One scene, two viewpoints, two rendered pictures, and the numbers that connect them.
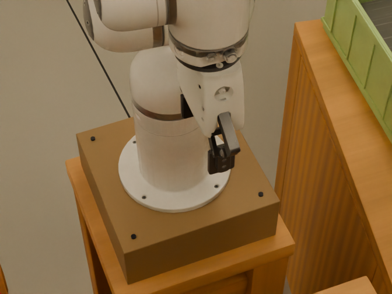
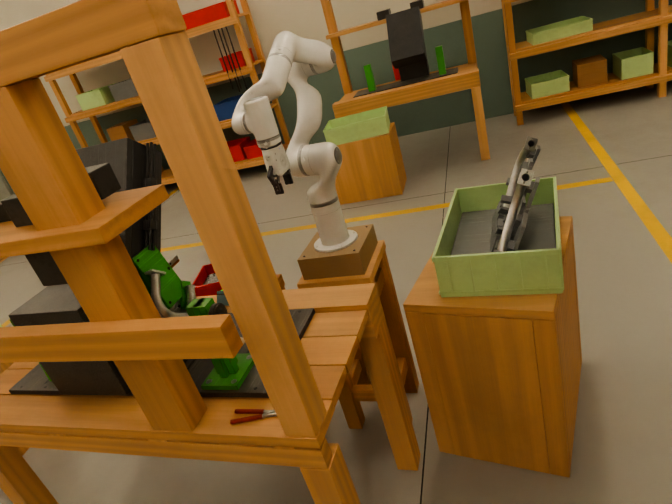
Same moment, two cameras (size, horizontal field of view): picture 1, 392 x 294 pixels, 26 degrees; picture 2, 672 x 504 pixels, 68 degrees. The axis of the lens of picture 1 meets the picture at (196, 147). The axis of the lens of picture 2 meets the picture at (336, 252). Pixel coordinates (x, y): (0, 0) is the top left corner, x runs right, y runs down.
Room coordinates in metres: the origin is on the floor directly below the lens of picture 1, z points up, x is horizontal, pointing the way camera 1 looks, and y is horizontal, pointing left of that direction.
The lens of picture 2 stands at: (-0.52, -1.32, 1.82)
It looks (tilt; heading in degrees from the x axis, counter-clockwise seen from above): 25 degrees down; 45
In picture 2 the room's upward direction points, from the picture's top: 17 degrees counter-clockwise
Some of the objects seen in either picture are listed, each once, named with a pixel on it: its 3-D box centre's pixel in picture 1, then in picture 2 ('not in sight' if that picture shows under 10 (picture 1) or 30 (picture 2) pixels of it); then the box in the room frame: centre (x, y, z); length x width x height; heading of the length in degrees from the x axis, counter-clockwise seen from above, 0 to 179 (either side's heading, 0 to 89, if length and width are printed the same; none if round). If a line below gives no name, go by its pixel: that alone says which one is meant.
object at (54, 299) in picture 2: not in sight; (88, 337); (-0.07, 0.36, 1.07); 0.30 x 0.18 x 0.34; 110
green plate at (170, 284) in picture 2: not in sight; (153, 276); (0.19, 0.26, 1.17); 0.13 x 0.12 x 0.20; 110
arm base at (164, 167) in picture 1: (172, 131); (330, 222); (0.87, 0.04, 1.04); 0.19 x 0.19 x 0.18
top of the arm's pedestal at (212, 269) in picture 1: (175, 206); (343, 265); (0.87, 0.04, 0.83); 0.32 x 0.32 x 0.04; 21
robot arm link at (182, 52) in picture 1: (209, 34); (268, 141); (0.65, -0.01, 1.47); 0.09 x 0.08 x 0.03; 20
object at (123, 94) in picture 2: not in sight; (170, 112); (3.63, 5.11, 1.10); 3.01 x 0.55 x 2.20; 114
